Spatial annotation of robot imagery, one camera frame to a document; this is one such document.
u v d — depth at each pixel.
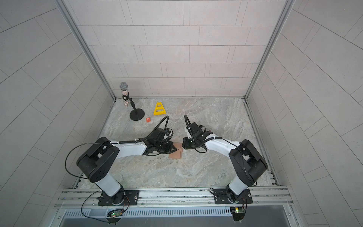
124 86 0.85
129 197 0.71
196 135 0.68
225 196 0.71
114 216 0.64
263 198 0.71
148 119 1.02
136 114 1.05
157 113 1.06
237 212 0.68
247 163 0.44
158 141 0.73
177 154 0.84
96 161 0.45
